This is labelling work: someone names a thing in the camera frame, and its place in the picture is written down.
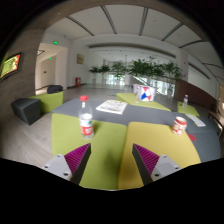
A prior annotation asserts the red blue white cube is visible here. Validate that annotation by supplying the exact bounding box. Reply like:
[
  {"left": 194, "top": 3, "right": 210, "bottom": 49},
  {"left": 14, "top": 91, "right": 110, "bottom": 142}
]
[{"left": 135, "top": 84, "right": 157, "bottom": 102}]

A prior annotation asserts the small clear water bottle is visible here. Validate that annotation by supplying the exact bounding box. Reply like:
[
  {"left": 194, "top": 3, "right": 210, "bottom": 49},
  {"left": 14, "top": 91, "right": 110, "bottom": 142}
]
[{"left": 182, "top": 94, "right": 190, "bottom": 109}]

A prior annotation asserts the white and yellow booklet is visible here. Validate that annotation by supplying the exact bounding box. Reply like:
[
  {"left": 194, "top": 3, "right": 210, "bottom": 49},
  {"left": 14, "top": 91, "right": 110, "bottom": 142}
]
[{"left": 185, "top": 113, "right": 207, "bottom": 128}]

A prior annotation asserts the red floral mug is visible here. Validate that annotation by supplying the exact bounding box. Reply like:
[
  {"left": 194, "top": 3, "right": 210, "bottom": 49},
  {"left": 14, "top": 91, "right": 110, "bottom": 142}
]
[{"left": 171, "top": 116, "right": 188, "bottom": 136}]

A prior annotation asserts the black bag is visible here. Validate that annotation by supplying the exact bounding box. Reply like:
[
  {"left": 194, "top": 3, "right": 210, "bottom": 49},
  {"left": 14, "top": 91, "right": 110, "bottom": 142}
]
[{"left": 46, "top": 84, "right": 64, "bottom": 95}]

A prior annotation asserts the wooden bench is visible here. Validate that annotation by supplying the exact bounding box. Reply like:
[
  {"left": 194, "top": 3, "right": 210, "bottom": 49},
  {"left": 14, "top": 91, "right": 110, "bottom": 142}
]
[{"left": 208, "top": 109, "right": 224, "bottom": 136}]

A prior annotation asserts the row of potted plants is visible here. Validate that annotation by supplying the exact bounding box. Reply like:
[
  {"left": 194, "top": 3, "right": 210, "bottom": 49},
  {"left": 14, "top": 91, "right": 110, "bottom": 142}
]
[{"left": 88, "top": 56, "right": 184, "bottom": 86}]

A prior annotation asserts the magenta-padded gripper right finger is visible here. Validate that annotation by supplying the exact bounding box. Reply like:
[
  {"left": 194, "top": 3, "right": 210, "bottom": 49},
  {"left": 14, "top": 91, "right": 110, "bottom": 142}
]
[{"left": 131, "top": 143, "right": 183, "bottom": 186}]

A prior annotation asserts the dark grey ottoman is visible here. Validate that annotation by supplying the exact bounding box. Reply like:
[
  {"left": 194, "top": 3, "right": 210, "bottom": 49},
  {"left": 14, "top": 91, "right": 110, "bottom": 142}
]
[{"left": 10, "top": 97, "right": 42, "bottom": 126}]

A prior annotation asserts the wall display screen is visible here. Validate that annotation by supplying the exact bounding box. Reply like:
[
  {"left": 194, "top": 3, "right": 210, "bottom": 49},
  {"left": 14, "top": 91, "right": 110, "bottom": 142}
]
[{"left": 0, "top": 52, "right": 23, "bottom": 82}]

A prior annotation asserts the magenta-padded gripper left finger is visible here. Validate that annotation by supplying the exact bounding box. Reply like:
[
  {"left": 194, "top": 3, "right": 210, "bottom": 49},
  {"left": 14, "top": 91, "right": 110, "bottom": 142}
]
[{"left": 42, "top": 142, "right": 92, "bottom": 186}]

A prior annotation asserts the clear red-capped water bottle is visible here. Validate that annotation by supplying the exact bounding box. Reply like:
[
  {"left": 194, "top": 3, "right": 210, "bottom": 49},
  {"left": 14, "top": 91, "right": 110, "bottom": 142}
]
[{"left": 78, "top": 95, "right": 95, "bottom": 140}]

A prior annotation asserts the framed wall picture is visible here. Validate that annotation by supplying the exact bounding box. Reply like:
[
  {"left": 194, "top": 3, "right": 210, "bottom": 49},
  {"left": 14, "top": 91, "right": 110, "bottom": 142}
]
[{"left": 76, "top": 53, "right": 85, "bottom": 65}]

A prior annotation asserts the lime green pouf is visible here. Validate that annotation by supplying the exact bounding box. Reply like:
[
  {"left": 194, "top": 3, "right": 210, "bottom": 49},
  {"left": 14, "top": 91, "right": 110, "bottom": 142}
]
[{"left": 28, "top": 90, "right": 65, "bottom": 114}]

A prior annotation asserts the white printed magazine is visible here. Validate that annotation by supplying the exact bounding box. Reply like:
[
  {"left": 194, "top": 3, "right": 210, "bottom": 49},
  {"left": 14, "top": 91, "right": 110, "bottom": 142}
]
[{"left": 95, "top": 99, "right": 129, "bottom": 115}]

